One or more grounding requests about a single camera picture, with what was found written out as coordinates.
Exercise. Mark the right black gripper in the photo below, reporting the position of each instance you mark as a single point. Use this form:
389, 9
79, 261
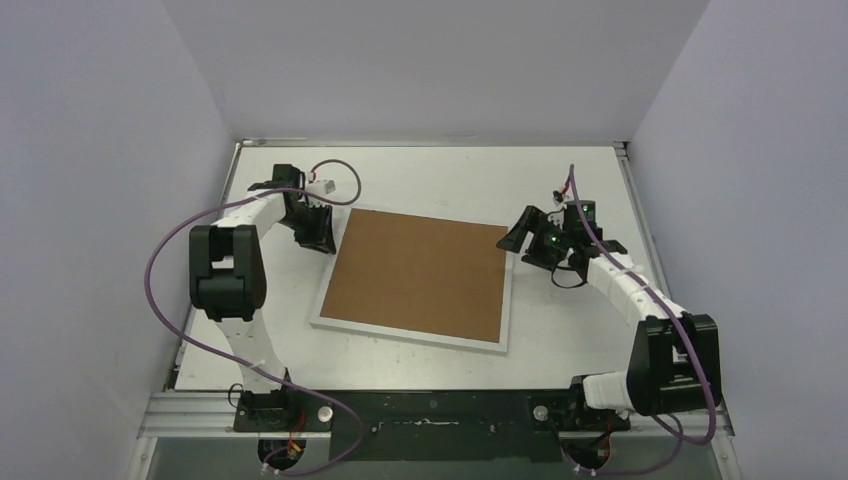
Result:
534, 234

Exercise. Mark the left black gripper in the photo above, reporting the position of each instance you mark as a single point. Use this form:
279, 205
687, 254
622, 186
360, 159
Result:
321, 238

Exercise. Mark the brown backing board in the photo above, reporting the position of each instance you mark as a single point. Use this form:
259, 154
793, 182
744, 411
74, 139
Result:
417, 272

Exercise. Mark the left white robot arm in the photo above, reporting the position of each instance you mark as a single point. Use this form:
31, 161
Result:
228, 281

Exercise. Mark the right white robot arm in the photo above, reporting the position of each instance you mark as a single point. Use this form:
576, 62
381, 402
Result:
674, 364

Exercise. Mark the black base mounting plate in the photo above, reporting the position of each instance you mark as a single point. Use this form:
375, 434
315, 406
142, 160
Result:
435, 425

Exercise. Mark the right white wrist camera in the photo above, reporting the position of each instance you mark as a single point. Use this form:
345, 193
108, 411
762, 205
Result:
561, 198

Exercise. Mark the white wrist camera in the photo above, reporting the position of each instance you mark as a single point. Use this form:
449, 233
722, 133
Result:
321, 187
561, 198

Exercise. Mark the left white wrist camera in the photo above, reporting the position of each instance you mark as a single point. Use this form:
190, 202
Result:
321, 187

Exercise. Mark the aluminium front rail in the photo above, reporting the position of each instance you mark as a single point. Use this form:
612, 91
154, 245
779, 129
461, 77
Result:
209, 414

